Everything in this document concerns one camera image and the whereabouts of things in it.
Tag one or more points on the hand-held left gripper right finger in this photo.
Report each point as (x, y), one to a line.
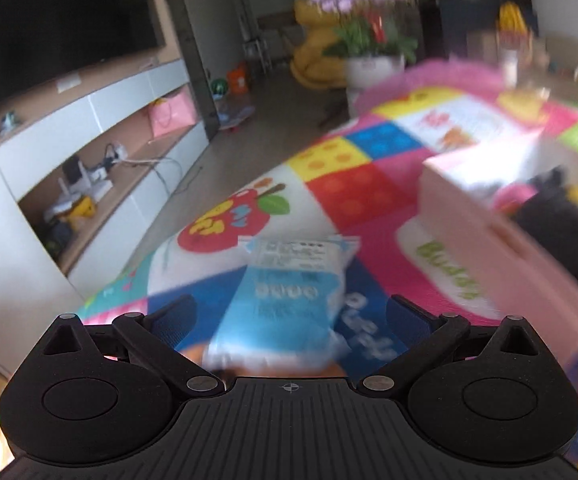
(409, 320)

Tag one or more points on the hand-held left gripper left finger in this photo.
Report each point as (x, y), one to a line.
(171, 322)

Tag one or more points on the pink cardboard box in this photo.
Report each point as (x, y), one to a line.
(474, 230)

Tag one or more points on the blue tissue packet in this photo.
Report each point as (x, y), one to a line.
(284, 300)

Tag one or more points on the black plush toy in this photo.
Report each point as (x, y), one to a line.
(559, 230)

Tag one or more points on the colourful cartoon play mat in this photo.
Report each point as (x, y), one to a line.
(359, 190)

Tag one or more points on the yellow packet on shelf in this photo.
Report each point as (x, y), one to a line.
(83, 207)

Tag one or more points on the white power strip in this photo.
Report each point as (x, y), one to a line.
(116, 151)

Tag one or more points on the black router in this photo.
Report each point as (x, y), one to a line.
(71, 172)

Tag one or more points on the pink gift bag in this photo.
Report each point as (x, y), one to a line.
(171, 117)

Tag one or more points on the white wooden TV cabinet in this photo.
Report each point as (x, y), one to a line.
(134, 95)

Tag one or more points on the watermelon ball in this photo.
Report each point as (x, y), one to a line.
(219, 86)

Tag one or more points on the white flower pot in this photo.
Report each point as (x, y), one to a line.
(374, 72)

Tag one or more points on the orange box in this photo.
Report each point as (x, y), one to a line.
(239, 80)

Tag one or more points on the small green white ornament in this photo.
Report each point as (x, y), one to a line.
(9, 120)

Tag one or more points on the yellow plush chair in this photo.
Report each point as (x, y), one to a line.
(316, 55)

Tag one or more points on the pink orchid plant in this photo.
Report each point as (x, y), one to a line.
(364, 20)

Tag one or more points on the beige sofa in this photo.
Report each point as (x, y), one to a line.
(569, 55)

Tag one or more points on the black television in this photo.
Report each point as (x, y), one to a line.
(59, 20)

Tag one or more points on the white wall switch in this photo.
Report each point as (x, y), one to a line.
(69, 84)

